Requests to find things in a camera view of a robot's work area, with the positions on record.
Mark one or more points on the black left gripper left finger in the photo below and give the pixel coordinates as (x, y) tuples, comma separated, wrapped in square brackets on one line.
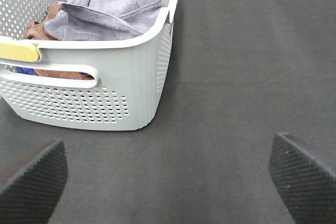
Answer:
[(32, 186)]

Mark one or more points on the grey microfibre towel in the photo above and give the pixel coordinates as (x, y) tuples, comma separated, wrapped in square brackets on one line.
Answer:
[(103, 20)]

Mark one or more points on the blue towel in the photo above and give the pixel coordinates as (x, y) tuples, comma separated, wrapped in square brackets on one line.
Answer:
[(30, 71)]

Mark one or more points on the yellow wooden basket handle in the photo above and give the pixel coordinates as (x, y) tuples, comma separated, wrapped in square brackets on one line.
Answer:
[(19, 51)]

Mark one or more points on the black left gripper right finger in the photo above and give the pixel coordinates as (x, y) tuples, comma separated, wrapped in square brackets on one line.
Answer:
[(304, 179)]

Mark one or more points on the brown towel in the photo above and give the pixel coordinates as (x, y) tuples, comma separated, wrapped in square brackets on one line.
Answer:
[(35, 31)]

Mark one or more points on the grey perforated laundry basket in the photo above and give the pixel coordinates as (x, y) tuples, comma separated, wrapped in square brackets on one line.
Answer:
[(129, 75)]

